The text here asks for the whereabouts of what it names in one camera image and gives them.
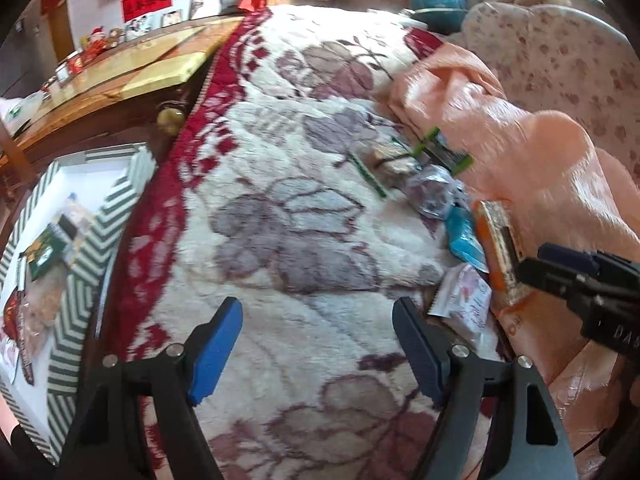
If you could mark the yellow round ornament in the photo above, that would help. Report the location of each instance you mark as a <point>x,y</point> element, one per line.
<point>170,119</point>

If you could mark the green yellow snack packet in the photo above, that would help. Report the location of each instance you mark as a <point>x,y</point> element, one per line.
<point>45,252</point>

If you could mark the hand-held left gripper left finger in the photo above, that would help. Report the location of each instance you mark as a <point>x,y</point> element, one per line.
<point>215,355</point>

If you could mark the white pink snack packet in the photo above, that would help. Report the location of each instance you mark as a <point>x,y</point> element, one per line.
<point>465,300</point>

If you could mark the red snack packet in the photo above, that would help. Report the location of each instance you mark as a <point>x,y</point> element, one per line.
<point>11,312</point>

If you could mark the green white striped box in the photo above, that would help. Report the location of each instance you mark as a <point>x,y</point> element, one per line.
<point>75,320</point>

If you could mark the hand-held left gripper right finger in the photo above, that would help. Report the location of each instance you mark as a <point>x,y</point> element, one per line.
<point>420,350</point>

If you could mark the medium photo frame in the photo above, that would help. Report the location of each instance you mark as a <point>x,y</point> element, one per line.
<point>172,17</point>

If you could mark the long white cracker packet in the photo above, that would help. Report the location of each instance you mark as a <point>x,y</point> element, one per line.
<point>80,215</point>

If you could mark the small white snack packet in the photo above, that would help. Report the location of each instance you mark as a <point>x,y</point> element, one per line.
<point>7,355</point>

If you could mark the blue white snack packet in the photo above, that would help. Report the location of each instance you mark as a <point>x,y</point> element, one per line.
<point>465,240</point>

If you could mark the pink quilt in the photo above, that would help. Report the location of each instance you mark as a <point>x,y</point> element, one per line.
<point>540,170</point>

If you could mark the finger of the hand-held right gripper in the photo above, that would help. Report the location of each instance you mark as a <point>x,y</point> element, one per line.
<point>567,257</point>
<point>550,280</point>

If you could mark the clear bag of red dates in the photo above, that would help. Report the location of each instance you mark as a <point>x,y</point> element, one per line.
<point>430,192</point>

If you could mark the wooden cabinet with yellow top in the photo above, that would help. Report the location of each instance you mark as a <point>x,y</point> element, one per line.
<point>125,75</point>

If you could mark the large photo frame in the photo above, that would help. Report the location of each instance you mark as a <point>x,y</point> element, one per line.
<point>205,0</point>

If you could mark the floral plush blanket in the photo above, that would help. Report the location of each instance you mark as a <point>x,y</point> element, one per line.
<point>300,260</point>

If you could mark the white plastic bag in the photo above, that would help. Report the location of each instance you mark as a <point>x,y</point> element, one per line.
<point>20,112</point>

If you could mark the orange cracker package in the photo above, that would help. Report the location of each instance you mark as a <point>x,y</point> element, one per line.
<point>500,245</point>

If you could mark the clear green-edged cookie packet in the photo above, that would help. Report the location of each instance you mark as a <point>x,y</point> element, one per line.
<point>392,160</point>

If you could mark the red wall banner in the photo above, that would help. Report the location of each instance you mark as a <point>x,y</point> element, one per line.
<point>147,2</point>

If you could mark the santa figurine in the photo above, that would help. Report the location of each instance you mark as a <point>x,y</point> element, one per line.
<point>95,42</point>

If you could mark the clear packet of beige snacks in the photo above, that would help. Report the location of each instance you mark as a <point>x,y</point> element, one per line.
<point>40,310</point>

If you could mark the small photo frame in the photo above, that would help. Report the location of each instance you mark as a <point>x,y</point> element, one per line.
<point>139,27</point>

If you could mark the black green snack packet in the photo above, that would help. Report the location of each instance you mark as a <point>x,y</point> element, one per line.
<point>447,155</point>

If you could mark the floral pillow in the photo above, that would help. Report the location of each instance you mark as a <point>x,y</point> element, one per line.
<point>560,60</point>

